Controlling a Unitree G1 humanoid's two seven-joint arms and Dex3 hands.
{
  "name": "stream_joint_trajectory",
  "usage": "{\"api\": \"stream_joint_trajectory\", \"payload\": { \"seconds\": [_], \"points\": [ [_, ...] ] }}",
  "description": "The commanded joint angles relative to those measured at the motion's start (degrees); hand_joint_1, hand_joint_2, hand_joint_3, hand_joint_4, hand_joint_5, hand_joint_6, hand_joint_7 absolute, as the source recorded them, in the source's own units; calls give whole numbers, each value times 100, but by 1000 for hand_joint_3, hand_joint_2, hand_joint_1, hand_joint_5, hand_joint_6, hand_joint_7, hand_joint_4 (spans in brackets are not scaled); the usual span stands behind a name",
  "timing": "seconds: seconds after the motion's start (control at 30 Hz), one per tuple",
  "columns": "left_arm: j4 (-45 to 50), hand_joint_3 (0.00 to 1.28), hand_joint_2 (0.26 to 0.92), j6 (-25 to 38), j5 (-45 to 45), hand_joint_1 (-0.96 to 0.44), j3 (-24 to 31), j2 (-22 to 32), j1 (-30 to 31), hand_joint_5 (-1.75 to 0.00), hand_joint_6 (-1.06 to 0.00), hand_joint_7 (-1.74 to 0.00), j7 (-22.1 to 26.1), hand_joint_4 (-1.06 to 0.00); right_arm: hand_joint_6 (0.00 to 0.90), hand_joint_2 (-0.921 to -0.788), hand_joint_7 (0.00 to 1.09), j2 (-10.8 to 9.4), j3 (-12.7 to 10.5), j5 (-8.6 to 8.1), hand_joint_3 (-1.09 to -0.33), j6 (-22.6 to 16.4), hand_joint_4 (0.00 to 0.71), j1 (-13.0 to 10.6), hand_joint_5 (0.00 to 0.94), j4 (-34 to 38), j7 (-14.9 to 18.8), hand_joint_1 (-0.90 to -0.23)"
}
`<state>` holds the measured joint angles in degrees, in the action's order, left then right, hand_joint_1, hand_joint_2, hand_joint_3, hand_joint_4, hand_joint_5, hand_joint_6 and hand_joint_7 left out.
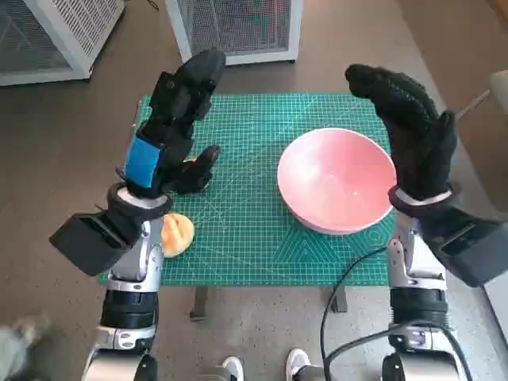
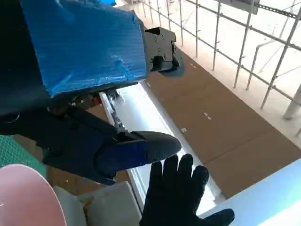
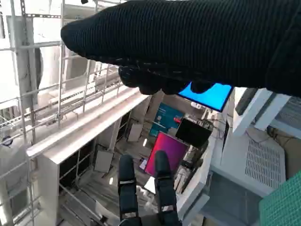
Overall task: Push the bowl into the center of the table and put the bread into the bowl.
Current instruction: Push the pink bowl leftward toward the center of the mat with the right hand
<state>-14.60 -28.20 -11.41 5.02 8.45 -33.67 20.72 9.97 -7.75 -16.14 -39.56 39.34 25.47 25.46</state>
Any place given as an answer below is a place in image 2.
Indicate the white flat board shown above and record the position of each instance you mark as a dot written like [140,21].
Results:
[263,195]

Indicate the green cutting mat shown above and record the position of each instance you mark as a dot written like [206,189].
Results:
[14,153]

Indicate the robot right hand black glove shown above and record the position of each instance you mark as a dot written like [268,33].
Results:
[174,195]

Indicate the pink bowl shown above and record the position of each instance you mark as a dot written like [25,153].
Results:
[23,200]

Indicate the white metal scaffold frame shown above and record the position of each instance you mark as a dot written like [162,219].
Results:
[244,35]

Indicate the robot left hand blue tape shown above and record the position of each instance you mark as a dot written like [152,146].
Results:
[82,42]

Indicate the white long low unit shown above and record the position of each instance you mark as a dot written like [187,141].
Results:
[145,110]

